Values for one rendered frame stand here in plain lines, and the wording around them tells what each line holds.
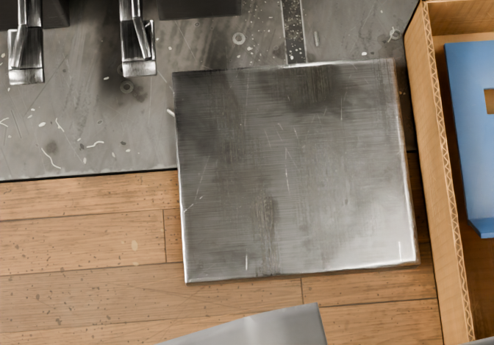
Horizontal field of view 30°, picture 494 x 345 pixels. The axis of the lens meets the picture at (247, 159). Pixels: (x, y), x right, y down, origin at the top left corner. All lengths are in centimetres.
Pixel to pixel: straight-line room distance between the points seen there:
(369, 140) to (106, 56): 21
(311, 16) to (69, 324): 30
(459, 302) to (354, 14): 25
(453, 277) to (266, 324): 36
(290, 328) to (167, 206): 41
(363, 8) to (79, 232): 28
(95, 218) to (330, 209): 17
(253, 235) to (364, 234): 8
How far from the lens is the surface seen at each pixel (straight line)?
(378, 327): 69
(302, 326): 29
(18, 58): 64
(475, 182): 70
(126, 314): 68
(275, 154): 68
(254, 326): 29
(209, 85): 70
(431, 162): 68
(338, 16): 74
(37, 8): 66
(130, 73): 64
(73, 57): 73
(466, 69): 72
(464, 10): 71
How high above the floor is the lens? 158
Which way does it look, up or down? 75 degrees down
